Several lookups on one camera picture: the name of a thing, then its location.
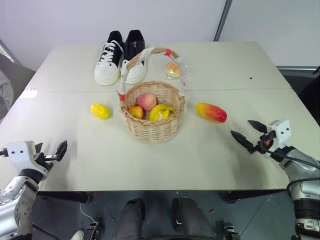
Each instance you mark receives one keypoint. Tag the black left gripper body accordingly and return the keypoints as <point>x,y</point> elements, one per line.
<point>45,161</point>

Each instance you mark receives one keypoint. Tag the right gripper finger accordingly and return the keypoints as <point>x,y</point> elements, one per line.
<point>258,126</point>
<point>243,140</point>

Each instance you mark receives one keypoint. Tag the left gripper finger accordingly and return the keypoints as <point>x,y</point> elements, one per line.
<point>39,147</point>
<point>61,150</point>

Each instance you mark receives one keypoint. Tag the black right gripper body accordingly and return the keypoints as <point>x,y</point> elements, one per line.
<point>266,143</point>

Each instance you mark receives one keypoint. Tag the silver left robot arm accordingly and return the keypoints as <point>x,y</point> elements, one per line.
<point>15,200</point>

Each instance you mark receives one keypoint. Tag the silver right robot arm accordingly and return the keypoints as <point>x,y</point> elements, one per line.
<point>306,190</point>

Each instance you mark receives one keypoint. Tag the small red yellow fruit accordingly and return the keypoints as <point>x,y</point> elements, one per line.
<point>136,111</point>

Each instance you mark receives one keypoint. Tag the red yellow mango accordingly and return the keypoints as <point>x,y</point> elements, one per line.
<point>211,112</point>

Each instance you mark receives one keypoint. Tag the yellow lemon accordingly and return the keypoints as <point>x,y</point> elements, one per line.
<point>100,110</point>

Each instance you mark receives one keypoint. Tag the dark cabinet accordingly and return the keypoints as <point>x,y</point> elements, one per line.
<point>305,82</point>

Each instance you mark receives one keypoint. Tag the grey bag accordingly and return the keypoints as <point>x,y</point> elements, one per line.
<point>15,85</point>

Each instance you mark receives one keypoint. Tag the white rounded floor object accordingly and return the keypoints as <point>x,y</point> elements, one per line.
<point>79,235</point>

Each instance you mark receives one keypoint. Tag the yellow banana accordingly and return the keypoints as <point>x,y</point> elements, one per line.
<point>157,112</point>

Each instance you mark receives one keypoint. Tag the clear plastic bag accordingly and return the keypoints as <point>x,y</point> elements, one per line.
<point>186,67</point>

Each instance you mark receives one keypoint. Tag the black white laced sneaker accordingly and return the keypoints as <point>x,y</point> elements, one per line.
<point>108,67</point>

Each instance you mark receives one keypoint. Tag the dark rounded shape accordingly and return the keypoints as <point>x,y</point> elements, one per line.
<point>192,220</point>
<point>130,222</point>

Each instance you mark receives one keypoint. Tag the pink peach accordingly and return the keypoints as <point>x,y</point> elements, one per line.
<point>147,101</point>

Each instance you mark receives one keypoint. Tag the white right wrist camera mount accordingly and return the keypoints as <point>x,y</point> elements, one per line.
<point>281,132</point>

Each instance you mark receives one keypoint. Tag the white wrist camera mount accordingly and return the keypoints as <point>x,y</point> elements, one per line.
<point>281,132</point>
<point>21,156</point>

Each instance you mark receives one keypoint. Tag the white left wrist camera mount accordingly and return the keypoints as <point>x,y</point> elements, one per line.
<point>21,156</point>

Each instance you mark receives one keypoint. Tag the black table frame bar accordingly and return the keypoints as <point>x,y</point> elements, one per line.
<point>70,197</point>
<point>250,196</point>

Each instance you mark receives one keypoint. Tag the black floor bracket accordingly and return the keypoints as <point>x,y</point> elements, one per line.
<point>92,230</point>
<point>228,230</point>

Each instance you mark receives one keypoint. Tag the grey wall post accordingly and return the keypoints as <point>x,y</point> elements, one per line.
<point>222,20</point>

